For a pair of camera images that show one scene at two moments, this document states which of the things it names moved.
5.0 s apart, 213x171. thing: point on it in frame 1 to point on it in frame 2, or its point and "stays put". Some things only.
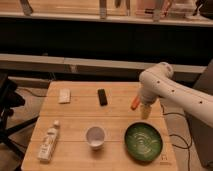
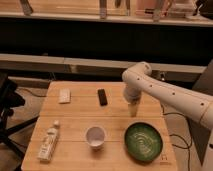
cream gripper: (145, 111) to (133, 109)
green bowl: (143, 141) stays put
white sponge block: (64, 96) stays put
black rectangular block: (102, 97) stays put
